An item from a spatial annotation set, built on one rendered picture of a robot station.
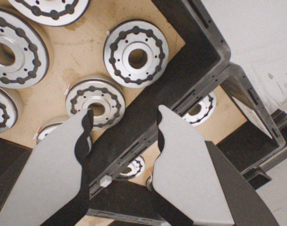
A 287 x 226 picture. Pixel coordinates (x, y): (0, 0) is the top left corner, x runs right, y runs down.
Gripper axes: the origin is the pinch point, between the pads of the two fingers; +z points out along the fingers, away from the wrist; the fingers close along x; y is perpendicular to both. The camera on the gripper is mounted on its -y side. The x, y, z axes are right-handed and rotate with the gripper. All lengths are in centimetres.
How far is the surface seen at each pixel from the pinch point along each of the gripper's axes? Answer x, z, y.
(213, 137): 22.5, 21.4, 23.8
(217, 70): 11.6, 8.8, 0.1
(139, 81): 1.7, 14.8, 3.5
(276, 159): 218, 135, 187
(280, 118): 87, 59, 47
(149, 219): 3.0, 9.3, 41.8
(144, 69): 2.5, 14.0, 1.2
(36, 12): -10.5, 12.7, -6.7
